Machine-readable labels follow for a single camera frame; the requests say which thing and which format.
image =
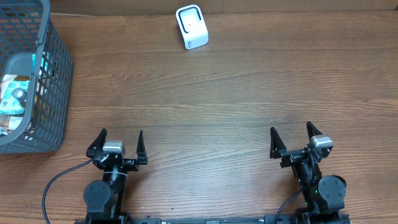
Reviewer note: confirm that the yellow dish soap bottle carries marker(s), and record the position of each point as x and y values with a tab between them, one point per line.
20	95

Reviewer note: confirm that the grey plastic mesh basket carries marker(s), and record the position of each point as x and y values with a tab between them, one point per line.
31	47

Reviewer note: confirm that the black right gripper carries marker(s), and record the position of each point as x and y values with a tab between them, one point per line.
279	150

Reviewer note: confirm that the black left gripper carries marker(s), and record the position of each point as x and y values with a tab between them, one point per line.
130	162

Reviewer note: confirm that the brown snack bag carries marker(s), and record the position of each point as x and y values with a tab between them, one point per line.
10	122

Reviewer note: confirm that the white barcode scanner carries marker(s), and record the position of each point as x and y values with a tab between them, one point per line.
192	26

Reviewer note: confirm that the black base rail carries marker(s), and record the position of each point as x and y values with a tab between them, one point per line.
199	221

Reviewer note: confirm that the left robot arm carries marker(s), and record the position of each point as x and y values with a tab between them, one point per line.
104	198

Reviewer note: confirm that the teal wet wipes pack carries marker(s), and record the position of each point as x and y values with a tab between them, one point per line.
9	104

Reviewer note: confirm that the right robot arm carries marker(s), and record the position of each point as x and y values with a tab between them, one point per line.
323	195

